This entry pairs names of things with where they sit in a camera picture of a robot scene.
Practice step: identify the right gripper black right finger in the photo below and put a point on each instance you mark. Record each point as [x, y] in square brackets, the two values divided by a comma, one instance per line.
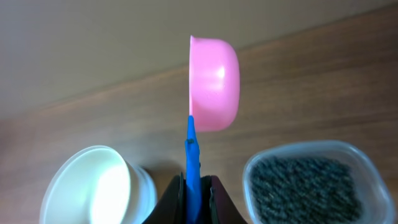
[217, 206]

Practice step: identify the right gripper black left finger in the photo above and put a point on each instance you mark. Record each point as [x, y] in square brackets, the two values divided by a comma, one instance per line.
[170, 209]

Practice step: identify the pink scoop blue handle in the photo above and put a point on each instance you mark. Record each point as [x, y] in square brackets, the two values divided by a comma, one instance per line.
[213, 102]

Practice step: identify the white round bowl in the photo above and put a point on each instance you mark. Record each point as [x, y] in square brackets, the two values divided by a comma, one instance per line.
[98, 186]

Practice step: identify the black beans pile in container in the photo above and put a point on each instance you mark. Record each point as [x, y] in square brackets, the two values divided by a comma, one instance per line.
[304, 190]

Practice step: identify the clear plastic bean container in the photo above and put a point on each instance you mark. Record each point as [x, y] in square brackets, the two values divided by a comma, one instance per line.
[378, 205]

